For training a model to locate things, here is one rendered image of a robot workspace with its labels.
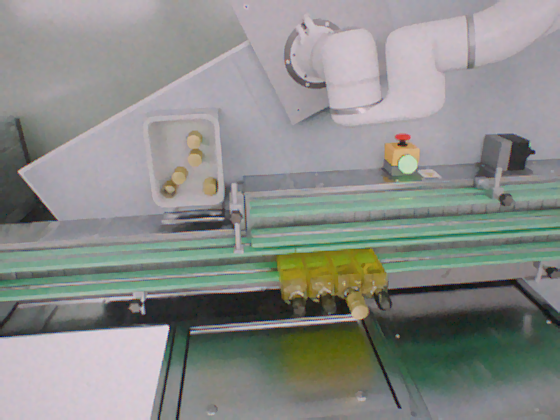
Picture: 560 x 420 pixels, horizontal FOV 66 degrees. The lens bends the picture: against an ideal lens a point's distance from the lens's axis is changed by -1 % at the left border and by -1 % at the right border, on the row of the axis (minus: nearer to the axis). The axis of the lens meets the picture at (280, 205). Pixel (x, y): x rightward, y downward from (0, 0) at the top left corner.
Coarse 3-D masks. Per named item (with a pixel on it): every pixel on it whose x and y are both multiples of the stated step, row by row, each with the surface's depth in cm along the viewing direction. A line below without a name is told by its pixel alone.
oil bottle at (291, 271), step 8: (280, 256) 101; (288, 256) 101; (296, 256) 100; (280, 264) 98; (288, 264) 97; (296, 264) 97; (280, 272) 95; (288, 272) 94; (296, 272) 94; (304, 272) 94; (280, 280) 93; (288, 280) 92; (296, 280) 92; (304, 280) 92; (280, 288) 96; (288, 288) 90; (296, 288) 90; (304, 288) 91; (288, 296) 91; (304, 296) 91
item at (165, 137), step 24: (168, 120) 99; (192, 120) 100; (216, 120) 100; (168, 144) 108; (216, 144) 102; (168, 168) 111; (192, 168) 111; (216, 168) 112; (192, 192) 112; (216, 192) 111
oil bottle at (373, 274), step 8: (352, 248) 104; (360, 248) 103; (368, 248) 103; (352, 256) 101; (360, 256) 100; (368, 256) 100; (376, 256) 100; (360, 264) 97; (368, 264) 97; (376, 264) 97; (360, 272) 95; (368, 272) 94; (376, 272) 94; (384, 272) 94; (368, 280) 92; (376, 280) 92; (384, 280) 92; (368, 288) 92; (368, 296) 93
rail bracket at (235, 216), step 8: (232, 184) 94; (232, 192) 95; (240, 192) 102; (232, 200) 100; (240, 200) 101; (232, 208) 95; (240, 208) 95; (232, 216) 91; (240, 216) 92; (240, 240) 100; (240, 248) 100
